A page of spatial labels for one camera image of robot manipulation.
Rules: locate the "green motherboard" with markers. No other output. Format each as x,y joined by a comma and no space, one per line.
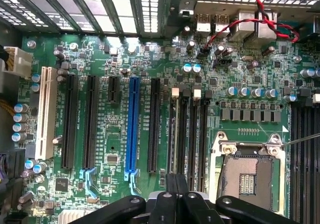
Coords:
105,134

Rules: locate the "large silver port block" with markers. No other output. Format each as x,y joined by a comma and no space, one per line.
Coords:
266,29
241,25

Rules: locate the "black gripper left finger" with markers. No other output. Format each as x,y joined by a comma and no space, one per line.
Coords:
162,209

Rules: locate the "silver CPU socket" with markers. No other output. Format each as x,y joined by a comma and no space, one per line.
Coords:
250,174

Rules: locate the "white PCI expansion slot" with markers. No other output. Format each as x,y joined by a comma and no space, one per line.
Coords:
46,114

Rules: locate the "thin metal locking lever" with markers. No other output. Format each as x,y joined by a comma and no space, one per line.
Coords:
300,139

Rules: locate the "white power connector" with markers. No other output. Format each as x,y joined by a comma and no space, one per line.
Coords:
17,62

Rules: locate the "black RAM slot white latches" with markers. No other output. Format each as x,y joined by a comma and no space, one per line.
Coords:
175,91
195,134
305,159

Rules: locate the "short black expansion slot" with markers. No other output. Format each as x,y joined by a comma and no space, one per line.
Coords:
113,89

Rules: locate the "blue expansion slot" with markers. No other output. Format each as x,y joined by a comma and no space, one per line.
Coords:
132,124

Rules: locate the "silver finned heatsink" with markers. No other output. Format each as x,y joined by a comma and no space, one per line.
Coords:
72,216

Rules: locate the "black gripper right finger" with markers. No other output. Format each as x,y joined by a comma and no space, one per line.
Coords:
195,209

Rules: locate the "long black expansion slot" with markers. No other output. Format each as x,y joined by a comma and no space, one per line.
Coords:
91,121
153,124
70,121

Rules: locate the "small silver USB port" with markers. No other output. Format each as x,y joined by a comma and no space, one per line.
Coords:
203,22
222,22

